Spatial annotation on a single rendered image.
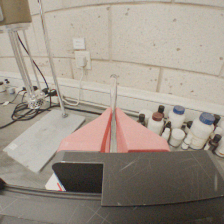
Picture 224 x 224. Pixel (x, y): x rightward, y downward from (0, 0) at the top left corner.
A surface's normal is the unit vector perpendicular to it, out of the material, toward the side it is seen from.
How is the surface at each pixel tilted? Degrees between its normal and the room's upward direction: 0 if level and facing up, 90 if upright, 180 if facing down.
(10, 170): 0
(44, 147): 0
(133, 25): 90
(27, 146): 0
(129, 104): 90
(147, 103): 90
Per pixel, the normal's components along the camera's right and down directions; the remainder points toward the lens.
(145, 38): -0.36, 0.54
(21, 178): 0.00, -0.81
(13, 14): 0.65, 0.44
